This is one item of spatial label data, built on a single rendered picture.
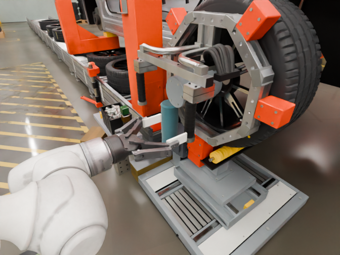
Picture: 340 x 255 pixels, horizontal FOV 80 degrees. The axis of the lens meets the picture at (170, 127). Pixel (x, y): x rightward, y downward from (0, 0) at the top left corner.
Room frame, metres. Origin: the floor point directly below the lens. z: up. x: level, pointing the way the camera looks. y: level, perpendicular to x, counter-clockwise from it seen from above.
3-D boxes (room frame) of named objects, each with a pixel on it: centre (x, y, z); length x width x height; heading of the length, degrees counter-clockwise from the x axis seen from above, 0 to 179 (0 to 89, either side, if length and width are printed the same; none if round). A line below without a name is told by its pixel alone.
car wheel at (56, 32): (5.19, 2.39, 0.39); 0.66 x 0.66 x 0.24
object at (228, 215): (0.92, -0.32, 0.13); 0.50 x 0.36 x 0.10; 35
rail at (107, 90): (2.27, 0.84, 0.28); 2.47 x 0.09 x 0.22; 35
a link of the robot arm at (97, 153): (0.40, 0.19, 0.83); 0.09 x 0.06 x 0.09; 35
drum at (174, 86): (0.81, -0.10, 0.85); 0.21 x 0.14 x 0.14; 125
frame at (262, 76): (0.85, -0.16, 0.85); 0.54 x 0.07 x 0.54; 35
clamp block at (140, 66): (0.87, 0.10, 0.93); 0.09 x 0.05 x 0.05; 125
